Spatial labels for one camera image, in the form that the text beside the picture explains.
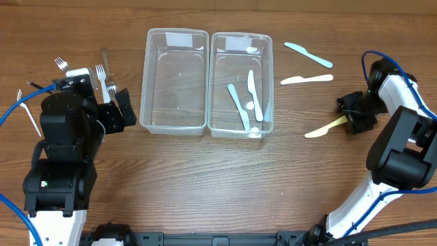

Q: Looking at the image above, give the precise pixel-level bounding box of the yellow plastic knife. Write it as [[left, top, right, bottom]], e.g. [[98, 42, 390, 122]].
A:
[[304, 115, 348, 139]]

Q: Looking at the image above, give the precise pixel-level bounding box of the pale blue knife bottom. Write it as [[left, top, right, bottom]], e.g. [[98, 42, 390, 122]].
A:
[[227, 83, 250, 131]]

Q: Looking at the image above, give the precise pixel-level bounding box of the white plastic knife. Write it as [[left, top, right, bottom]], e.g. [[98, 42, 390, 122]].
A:
[[247, 70, 264, 122]]

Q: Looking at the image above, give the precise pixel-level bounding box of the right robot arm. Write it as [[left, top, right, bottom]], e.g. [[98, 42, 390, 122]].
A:
[[306, 55, 436, 245]]

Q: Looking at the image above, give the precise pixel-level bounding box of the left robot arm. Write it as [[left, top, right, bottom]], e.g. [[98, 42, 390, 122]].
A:
[[23, 89, 137, 245]]

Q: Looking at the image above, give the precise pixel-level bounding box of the left clear plastic container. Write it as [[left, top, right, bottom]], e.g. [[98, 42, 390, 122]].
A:
[[139, 28, 210, 135]]

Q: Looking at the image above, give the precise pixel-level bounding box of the clear plastic container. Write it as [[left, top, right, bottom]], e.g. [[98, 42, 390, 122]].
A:
[[139, 28, 210, 135], [207, 32, 274, 139]]

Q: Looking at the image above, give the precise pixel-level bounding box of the right clear plastic container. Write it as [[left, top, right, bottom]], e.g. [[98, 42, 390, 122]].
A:
[[207, 32, 274, 139]]

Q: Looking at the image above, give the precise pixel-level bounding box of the short silver metal fork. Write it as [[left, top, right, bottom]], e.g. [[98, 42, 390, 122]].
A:
[[100, 47, 117, 99]]

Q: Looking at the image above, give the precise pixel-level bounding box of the thick white plastic fork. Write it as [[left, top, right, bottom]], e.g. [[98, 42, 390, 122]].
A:
[[96, 64, 111, 103]]

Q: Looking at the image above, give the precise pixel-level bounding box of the cream plastic knife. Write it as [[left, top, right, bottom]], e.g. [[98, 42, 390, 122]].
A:
[[280, 74, 334, 85]]

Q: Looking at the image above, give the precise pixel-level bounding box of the long silver metal fork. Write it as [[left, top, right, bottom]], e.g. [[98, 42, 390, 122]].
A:
[[55, 57, 98, 90]]

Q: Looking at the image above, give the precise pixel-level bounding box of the light blue knife top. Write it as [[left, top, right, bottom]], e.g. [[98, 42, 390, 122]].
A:
[[284, 42, 333, 69]]

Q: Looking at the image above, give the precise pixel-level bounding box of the thin white plastic fork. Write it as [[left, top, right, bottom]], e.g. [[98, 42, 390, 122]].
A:
[[16, 89, 42, 137]]

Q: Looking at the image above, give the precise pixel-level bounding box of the left blue cable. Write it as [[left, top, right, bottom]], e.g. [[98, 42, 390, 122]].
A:
[[0, 83, 55, 246]]

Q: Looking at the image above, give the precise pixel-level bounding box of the black-handled metal fork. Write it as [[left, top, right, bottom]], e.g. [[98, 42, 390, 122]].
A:
[[26, 81, 52, 94]]

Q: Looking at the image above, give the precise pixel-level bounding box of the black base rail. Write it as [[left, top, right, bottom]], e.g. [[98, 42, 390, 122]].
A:
[[81, 221, 369, 246]]

